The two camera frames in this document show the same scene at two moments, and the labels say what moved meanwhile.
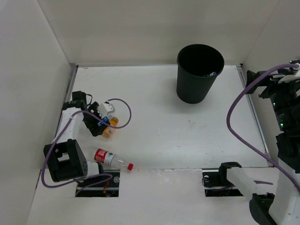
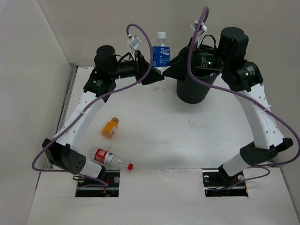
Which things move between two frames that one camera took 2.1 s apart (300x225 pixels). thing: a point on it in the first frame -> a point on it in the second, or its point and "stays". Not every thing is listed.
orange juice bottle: (108, 131) stays
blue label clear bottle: (105, 119) -> (161, 61)
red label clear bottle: (111, 159) stays
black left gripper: (94, 122) -> (140, 68)
